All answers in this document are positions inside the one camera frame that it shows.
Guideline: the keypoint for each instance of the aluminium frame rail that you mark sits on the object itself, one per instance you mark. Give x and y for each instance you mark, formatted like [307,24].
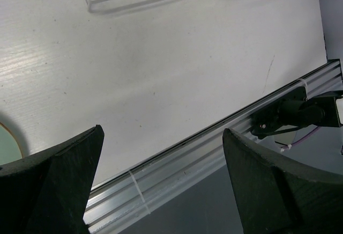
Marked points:
[186,189]

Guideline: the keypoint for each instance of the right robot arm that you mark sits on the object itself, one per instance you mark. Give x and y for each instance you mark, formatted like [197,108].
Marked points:
[339,106]

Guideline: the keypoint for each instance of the green ceramic plate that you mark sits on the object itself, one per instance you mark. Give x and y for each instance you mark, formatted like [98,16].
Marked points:
[9,147]

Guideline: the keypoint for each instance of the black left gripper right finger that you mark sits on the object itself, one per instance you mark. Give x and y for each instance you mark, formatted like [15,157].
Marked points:
[276,194]

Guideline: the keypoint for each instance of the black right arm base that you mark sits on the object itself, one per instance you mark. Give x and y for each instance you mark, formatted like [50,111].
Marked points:
[295,111]

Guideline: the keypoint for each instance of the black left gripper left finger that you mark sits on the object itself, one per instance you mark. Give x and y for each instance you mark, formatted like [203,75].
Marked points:
[47,192]

